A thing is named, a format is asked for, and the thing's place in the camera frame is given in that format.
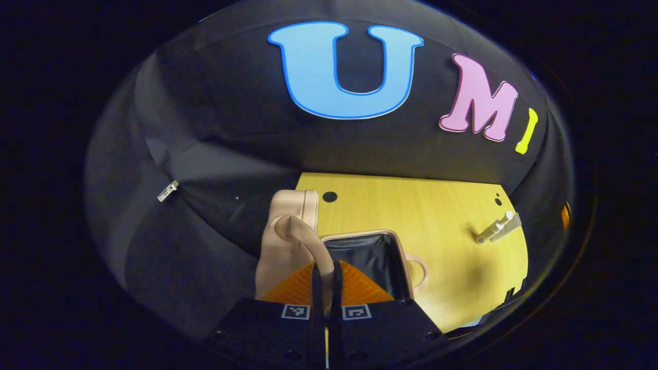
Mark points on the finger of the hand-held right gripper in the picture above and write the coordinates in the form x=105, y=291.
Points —
x=566, y=216

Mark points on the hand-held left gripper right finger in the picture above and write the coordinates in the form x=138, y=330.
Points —
x=336, y=334

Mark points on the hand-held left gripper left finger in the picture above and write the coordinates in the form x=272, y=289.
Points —
x=317, y=334

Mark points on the white squeeze tube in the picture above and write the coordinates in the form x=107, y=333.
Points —
x=509, y=227

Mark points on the white pump bottle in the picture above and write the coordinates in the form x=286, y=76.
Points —
x=488, y=234

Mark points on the pink suitcase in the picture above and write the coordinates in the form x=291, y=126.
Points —
x=280, y=257

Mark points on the silver clip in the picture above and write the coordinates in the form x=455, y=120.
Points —
x=167, y=190

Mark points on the black backdrop cloth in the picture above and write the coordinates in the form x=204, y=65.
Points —
x=205, y=128

